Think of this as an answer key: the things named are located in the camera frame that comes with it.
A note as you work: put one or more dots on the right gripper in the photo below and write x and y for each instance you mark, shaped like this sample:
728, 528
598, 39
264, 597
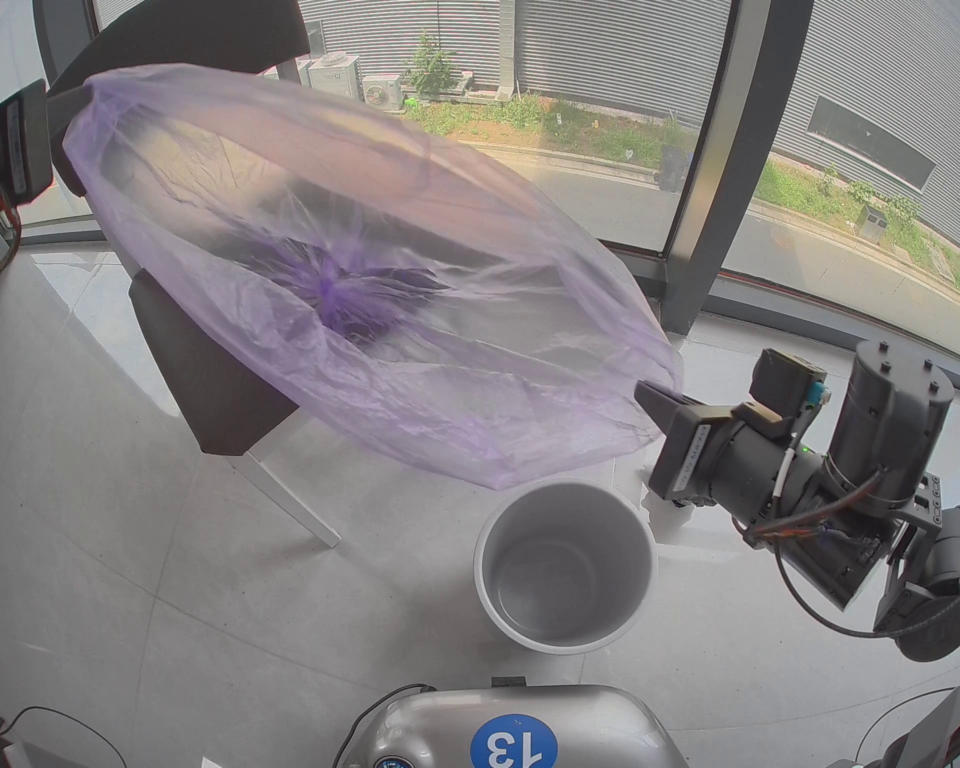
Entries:
720, 465

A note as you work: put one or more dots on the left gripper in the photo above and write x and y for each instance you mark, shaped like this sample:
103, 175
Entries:
19, 142

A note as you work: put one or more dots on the purple plastic bag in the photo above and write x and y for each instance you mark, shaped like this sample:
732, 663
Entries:
465, 247

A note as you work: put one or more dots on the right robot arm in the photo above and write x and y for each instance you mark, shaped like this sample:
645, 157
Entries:
892, 420

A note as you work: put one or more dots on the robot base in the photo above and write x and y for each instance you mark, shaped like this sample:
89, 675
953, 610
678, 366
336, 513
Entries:
450, 727

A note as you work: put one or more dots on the white trash bin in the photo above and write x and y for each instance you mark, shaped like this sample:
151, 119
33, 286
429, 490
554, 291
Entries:
525, 615

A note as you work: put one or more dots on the grey cushioned white chair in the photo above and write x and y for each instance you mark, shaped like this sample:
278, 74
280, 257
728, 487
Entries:
214, 375

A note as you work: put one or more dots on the window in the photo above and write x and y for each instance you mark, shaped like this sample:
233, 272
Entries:
739, 150

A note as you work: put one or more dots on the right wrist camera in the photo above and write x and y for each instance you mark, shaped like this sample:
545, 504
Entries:
784, 379

